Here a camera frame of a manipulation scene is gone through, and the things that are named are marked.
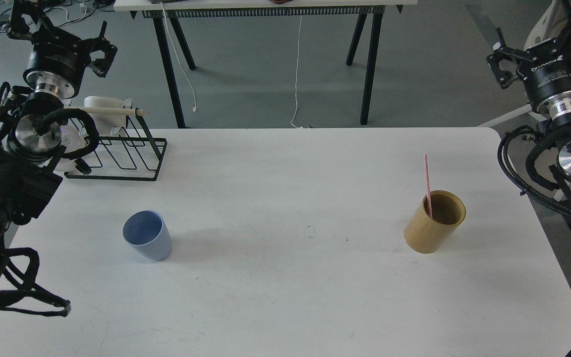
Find bamboo cylinder holder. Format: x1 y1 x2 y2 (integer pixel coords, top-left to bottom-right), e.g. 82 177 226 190
403 190 466 254

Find blue plastic cup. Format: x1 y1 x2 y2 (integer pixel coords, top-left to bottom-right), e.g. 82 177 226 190
122 210 172 261

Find white hanging cable right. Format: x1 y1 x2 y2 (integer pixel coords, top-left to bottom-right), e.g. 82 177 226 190
289 15 312 129

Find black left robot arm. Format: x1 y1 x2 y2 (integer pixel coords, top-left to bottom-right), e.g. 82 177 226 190
0 0 117 317

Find white background table black legs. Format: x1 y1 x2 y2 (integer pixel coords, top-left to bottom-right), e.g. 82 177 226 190
114 0 419 129

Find black wire dish rack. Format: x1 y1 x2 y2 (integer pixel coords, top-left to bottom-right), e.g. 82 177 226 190
64 99 168 181

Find pink chopstick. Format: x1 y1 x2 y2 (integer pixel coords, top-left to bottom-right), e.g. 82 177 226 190
422 153 433 219

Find white cup on rack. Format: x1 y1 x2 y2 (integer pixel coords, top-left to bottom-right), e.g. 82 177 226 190
84 96 127 136

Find white hanging cable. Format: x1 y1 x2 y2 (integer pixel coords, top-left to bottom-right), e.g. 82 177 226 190
160 1 199 113
289 15 312 129

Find white hanging cable left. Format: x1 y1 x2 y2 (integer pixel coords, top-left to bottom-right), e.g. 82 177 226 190
160 1 199 113

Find black cables on floor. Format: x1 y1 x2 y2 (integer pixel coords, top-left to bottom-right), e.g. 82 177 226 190
0 0 115 64

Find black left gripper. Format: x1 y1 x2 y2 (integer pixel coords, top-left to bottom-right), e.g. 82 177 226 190
7 0 117 93

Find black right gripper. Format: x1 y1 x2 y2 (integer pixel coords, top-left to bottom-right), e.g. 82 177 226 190
486 0 571 116

